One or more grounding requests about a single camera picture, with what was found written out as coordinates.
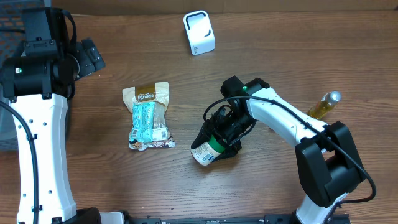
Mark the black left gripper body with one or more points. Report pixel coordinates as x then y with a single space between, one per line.
90 55

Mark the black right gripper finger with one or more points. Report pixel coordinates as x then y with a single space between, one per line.
203 136
228 153

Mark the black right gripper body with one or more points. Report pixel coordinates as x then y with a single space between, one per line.
234 126

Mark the green white yogurt cup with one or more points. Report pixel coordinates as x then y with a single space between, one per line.
207 152

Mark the brown white snack bag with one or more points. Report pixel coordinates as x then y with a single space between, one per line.
159 93

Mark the teal snack packet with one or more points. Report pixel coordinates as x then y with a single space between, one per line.
142 122

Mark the yellow liquid glass bottle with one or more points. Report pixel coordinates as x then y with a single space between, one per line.
326 104

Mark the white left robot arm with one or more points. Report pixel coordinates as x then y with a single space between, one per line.
46 196

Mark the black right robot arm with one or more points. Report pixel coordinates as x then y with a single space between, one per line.
328 163

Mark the white barcode scanner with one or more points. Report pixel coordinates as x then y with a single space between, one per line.
199 31

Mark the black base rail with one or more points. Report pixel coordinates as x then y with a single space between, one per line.
123 217

